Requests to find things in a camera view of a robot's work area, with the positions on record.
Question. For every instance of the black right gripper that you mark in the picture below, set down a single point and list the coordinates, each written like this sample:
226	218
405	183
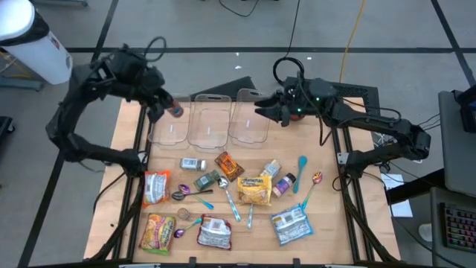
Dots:
308	95

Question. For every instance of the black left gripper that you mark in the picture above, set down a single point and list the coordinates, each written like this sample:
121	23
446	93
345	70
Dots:
154	95

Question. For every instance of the brown spice jar black lid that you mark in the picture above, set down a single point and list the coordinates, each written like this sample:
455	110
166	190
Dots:
175	110

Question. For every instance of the white label spice jar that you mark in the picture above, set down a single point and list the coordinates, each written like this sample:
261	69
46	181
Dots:
192	164

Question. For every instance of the blue plastic spoon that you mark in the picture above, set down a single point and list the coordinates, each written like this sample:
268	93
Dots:
302	164

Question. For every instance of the yellow Maruchan ramen packet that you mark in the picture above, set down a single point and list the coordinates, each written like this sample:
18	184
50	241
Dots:
254	190

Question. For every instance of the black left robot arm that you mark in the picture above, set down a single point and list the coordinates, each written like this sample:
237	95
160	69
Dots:
104	156

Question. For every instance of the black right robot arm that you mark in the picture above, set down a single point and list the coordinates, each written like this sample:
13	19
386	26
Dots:
386	152

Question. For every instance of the clear plastic bin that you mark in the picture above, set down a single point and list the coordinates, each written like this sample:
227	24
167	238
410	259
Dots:
171	130
208	123
249	123

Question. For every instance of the red bowl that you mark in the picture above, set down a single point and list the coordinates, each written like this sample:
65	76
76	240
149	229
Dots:
297	117

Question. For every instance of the black wedge panel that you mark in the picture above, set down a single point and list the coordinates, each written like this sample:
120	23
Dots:
234	87

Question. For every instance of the gold lid spice jar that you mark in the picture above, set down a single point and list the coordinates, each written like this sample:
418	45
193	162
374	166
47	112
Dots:
271	168

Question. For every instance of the orange snack packet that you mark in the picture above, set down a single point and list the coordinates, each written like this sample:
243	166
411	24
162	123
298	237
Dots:
229	165

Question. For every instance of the purple label spice jar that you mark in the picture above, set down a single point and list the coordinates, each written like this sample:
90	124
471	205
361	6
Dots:
284	184

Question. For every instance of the orange ramen packet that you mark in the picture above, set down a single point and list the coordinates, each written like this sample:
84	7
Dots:
156	188

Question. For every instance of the green spice jar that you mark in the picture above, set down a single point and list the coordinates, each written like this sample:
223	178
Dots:
206	179

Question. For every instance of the black perforated panel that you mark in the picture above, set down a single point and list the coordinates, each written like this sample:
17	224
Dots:
357	91

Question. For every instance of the small clear glass jar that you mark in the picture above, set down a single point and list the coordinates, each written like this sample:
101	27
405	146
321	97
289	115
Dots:
183	214

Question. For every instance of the blue ramen packet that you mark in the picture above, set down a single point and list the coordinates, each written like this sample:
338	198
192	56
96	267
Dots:
291	224

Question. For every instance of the yellow green ramen packet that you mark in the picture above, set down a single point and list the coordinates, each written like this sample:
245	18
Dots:
157	233

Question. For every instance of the red ramen packet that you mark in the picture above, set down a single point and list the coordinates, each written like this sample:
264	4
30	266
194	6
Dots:
214	231

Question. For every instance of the white trash bin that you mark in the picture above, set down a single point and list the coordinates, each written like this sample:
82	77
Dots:
33	48

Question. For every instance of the black clamp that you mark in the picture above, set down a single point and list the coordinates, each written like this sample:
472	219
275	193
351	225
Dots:
296	262
192	261

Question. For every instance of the black support beam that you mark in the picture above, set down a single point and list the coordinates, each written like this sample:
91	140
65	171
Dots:
413	186

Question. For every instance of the white paper sheet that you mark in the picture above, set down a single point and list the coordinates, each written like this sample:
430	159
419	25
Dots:
399	208

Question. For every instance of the grey desk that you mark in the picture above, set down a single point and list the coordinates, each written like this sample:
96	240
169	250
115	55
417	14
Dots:
457	156

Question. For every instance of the black device on desk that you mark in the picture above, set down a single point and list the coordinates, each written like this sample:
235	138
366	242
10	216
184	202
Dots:
468	111

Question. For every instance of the white computer mouse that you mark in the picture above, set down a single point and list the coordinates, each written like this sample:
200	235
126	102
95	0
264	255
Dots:
425	232

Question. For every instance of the grey keyboard table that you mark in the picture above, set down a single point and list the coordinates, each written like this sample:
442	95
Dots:
436	223

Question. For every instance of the backlit keyboard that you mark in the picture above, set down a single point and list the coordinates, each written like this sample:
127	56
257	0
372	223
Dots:
461	227

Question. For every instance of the grey metal bracket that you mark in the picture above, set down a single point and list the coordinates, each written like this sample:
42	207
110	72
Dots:
342	158

